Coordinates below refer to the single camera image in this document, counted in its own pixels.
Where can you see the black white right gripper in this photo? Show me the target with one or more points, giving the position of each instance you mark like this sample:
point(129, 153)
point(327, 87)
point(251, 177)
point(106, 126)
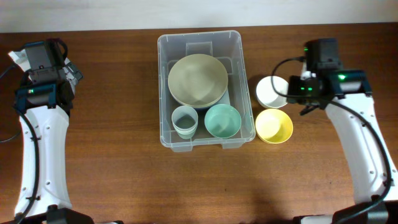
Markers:
point(293, 83)

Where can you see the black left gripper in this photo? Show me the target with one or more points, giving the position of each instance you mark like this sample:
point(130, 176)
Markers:
point(74, 73)

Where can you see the yellow plastic bowl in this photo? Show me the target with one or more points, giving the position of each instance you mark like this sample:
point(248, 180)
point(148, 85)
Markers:
point(274, 126)

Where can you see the white plastic bowl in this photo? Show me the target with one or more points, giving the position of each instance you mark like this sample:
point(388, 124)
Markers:
point(267, 97)

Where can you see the mint green plastic bowl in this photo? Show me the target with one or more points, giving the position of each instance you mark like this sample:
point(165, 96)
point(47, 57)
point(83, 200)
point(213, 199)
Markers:
point(223, 121)

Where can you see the dark blue plastic plate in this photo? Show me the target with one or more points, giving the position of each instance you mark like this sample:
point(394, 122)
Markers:
point(201, 108)

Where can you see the beige plate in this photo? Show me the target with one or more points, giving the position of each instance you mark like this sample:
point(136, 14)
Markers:
point(198, 80)

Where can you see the grey plastic cup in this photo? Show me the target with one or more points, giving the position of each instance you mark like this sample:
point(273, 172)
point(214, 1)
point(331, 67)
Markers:
point(184, 117)

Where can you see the white plastic cup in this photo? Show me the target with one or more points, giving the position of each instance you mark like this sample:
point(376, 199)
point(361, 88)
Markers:
point(188, 130)

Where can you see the green plastic cup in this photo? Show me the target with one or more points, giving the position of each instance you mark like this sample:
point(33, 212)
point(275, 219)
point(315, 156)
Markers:
point(186, 135)

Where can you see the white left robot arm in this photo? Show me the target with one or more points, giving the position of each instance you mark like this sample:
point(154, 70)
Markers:
point(43, 106)

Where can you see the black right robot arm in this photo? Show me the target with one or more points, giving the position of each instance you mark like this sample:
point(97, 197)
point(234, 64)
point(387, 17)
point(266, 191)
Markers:
point(372, 170)

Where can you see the clear plastic storage container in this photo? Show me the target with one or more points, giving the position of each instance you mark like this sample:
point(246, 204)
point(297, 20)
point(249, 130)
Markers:
point(227, 47)

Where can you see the white paper label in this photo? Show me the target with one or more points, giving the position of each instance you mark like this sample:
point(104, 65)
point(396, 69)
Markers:
point(224, 99)

